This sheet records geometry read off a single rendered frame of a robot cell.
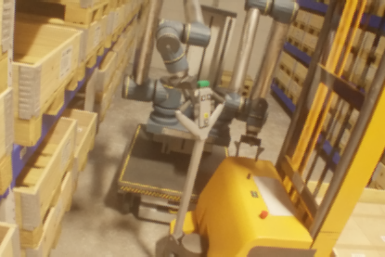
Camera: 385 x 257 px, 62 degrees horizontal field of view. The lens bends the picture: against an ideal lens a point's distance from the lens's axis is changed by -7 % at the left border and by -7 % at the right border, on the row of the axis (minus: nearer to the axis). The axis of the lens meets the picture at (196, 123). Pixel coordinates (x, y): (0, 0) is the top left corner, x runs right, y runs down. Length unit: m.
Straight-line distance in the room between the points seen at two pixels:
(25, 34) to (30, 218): 1.07
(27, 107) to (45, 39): 0.81
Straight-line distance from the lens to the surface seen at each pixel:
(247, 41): 2.39
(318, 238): 1.90
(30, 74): 1.35
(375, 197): 3.00
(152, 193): 2.72
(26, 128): 1.45
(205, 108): 1.83
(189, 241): 2.21
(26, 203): 1.63
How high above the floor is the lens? 1.92
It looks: 23 degrees down
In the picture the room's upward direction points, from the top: 13 degrees clockwise
